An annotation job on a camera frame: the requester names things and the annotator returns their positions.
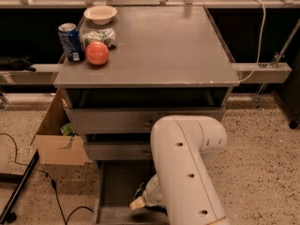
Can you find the grey drawer cabinet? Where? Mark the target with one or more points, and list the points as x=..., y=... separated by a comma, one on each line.
x=166, y=57

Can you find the green white snack bag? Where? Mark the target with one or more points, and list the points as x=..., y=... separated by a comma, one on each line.
x=106, y=36

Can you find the top grey drawer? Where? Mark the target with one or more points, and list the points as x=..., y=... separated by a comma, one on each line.
x=126, y=120

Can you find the cardboard box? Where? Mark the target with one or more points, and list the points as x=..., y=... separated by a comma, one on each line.
x=55, y=147

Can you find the black object on ledge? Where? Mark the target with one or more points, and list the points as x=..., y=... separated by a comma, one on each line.
x=8, y=63

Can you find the bottom grey open drawer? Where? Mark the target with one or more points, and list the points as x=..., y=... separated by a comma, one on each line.
x=118, y=182

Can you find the green packet in box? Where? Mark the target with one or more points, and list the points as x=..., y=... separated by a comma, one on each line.
x=68, y=130

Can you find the middle grey drawer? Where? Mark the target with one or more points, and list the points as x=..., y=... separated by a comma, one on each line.
x=116, y=150

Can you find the blue soda can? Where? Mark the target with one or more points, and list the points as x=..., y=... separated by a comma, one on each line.
x=71, y=42

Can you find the black metal floor bar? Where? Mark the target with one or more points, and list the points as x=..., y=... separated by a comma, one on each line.
x=19, y=181

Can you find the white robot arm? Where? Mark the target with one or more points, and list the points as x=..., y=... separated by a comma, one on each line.
x=180, y=146

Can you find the red apple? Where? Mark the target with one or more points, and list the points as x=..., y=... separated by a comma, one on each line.
x=97, y=53

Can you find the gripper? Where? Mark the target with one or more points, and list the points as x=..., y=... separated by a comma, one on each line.
x=152, y=191

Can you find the top drawer round knob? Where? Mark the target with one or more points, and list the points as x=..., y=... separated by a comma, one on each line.
x=148, y=123

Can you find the white bowl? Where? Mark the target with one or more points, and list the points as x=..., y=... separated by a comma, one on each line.
x=100, y=15

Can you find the grey metal rail beam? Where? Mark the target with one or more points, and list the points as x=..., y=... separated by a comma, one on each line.
x=261, y=73

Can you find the blue chip bag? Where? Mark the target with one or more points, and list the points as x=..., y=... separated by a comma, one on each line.
x=140, y=190

